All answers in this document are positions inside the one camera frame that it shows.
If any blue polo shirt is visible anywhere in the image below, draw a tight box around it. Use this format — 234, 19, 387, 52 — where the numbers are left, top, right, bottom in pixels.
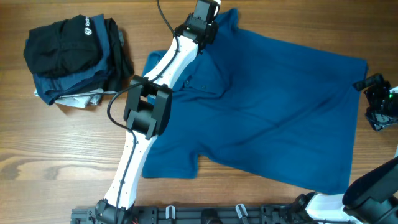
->
142, 9, 368, 195

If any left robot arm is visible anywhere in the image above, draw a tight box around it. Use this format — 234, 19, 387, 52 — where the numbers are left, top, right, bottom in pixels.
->
92, 0, 221, 224

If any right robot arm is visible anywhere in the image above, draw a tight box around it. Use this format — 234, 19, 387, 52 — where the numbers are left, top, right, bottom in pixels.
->
287, 73, 397, 223

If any black bottom folded garment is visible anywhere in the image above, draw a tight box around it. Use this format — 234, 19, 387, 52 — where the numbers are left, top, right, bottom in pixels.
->
94, 18, 134, 92

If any black folded garment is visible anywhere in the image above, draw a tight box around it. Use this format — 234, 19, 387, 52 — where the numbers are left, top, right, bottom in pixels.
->
24, 15, 106, 78
94, 18, 134, 92

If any light grey folded garment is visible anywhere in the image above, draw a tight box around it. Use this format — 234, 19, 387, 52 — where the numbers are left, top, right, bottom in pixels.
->
33, 88, 104, 109

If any navy folded garment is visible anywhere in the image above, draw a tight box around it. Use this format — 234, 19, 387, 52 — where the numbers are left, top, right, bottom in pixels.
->
33, 14, 114, 105

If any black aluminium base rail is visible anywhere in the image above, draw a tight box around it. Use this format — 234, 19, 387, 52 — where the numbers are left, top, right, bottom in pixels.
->
70, 204, 339, 224

